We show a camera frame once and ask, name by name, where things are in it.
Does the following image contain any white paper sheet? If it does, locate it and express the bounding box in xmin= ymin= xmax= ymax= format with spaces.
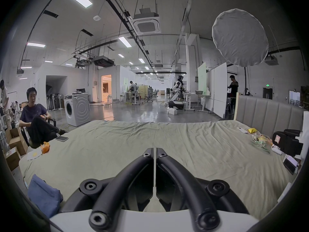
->
xmin=27 ymin=150 xmax=42 ymax=161

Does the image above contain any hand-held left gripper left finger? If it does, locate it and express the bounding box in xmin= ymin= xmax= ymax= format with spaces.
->
xmin=60 ymin=148 xmax=154 ymax=230

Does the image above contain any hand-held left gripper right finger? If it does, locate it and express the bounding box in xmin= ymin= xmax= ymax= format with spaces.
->
xmin=156 ymin=148 xmax=249 ymax=230

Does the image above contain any grey padded headboard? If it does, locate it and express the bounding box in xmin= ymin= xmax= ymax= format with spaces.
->
xmin=234 ymin=92 xmax=305 ymax=138

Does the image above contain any group of standing fans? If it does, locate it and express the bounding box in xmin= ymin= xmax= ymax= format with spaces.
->
xmin=46 ymin=93 xmax=64 ymax=111

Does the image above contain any white table with bowl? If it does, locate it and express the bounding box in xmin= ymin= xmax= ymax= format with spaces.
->
xmin=183 ymin=90 xmax=211 ymax=112

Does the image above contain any brown carton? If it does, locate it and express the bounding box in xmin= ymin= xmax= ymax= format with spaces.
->
xmin=5 ymin=127 xmax=28 ymax=155
xmin=4 ymin=147 xmax=21 ymax=171

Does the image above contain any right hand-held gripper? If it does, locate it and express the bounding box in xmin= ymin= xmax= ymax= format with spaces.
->
xmin=272 ymin=111 xmax=309 ymax=160

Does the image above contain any dark blue garment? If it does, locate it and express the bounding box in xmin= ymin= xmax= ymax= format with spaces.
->
xmin=28 ymin=174 xmax=64 ymax=218

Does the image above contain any black chair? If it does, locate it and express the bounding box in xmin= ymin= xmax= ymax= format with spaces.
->
xmin=20 ymin=119 xmax=57 ymax=147

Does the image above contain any clear plastic bag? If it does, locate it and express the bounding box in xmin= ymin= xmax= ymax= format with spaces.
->
xmin=250 ymin=134 xmax=273 ymax=154

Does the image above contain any white humanoid robot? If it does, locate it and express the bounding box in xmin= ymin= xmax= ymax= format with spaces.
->
xmin=168 ymin=76 xmax=185 ymax=110

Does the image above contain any white desk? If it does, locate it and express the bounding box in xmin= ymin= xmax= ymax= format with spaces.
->
xmin=121 ymin=91 xmax=143 ymax=105

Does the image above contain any round white softbox lamp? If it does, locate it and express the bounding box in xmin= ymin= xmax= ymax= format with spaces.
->
xmin=212 ymin=8 xmax=269 ymax=96

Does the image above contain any white washing machine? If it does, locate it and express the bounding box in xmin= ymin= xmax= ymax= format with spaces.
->
xmin=64 ymin=93 xmax=90 ymax=127

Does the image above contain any bed with pale green sheet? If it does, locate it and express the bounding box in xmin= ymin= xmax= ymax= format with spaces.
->
xmin=19 ymin=120 xmax=300 ymax=220

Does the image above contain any phone with white edge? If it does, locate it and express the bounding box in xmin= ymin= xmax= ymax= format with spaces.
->
xmin=283 ymin=154 xmax=298 ymax=174

